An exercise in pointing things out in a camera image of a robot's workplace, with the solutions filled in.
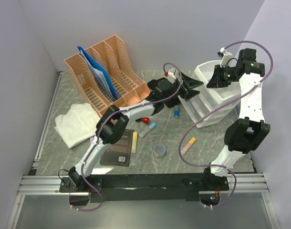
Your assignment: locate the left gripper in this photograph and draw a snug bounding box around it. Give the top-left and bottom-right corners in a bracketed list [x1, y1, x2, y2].
[162, 72, 203, 103]

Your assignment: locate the white plastic drawer unit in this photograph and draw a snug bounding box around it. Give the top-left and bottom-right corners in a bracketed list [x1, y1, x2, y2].
[179, 60, 241, 123]

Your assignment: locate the round clear pin box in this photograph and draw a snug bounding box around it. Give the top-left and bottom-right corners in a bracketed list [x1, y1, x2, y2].
[153, 144, 166, 158]

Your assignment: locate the blue document folder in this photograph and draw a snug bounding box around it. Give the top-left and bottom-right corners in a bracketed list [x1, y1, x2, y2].
[77, 46, 119, 101]

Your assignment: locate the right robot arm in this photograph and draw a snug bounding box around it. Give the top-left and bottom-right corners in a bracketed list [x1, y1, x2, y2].
[202, 48, 270, 190]

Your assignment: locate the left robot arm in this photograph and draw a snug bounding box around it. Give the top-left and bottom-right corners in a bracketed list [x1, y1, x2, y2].
[61, 72, 203, 192]

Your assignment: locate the blue and grey stamp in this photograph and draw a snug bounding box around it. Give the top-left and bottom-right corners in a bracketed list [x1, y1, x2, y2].
[174, 106, 180, 117]

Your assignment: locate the blue cap highlighter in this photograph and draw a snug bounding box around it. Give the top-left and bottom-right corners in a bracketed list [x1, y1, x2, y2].
[139, 122, 157, 138]

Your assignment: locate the orange cap pink highlighter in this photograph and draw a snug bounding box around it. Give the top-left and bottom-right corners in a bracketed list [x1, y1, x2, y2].
[180, 137, 196, 155]

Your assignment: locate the red and black stamp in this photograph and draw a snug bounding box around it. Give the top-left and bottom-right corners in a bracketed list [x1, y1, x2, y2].
[135, 117, 150, 125]

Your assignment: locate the yellow highlighter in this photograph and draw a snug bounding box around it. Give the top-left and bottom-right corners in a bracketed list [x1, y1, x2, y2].
[131, 132, 138, 154]

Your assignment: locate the peach plastic file organizer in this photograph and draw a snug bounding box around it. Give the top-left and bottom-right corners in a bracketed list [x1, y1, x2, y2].
[64, 35, 150, 116]

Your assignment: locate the black book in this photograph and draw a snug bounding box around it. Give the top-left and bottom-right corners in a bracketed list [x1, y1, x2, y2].
[100, 129, 134, 167]

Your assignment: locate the white cloth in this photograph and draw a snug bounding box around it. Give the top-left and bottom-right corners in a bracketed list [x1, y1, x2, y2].
[54, 103, 100, 149]

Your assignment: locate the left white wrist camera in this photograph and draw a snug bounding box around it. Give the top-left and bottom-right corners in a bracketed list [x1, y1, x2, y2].
[165, 68, 178, 82]

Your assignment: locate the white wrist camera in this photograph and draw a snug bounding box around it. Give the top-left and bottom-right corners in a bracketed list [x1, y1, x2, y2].
[165, 68, 178, 82]
[218, 47, 233, 67]

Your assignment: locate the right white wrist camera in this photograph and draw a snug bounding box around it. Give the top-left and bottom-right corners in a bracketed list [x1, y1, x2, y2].
[218, 47, 233, 67]

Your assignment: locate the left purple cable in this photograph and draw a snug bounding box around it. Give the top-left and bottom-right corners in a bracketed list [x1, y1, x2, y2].
[71, 62, 184, 212]

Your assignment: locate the purple cable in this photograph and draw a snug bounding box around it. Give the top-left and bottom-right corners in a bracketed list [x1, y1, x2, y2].
[71, 62, 184, 212]
[177, 40, 274, 208]

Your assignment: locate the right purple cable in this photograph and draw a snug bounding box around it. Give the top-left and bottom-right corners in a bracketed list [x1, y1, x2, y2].
[177, 40, 274, 208]

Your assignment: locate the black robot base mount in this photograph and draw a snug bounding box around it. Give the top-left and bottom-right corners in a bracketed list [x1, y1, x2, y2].
[59, 173, 229, 207]

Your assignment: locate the aluminium rail frame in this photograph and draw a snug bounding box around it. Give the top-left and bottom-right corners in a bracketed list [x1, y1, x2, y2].
[8, 73, 279, 229]

